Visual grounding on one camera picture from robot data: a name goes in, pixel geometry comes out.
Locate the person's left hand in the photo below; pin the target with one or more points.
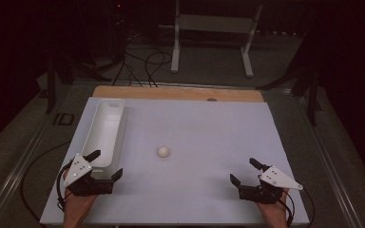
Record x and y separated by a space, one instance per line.
76 205

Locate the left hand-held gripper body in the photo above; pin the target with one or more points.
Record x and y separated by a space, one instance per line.
79 169

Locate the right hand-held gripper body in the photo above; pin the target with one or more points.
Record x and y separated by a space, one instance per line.
277 179

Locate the wooden table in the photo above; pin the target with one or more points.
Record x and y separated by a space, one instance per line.
171 93

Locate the white metal stand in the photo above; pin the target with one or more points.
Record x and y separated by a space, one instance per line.
214 23

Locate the person's right hand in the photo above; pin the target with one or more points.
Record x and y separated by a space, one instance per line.
275 210

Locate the white plastic bin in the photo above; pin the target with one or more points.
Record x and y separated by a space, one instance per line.
104 129

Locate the small white ball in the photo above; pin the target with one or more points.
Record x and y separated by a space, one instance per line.
163 151

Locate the white table board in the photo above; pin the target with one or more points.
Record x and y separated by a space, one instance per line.
202 142

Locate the black metal stand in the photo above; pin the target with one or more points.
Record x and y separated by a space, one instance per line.
312 95
50 82

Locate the metal frame rail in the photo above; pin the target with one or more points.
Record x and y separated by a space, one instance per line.
15 177
332 177

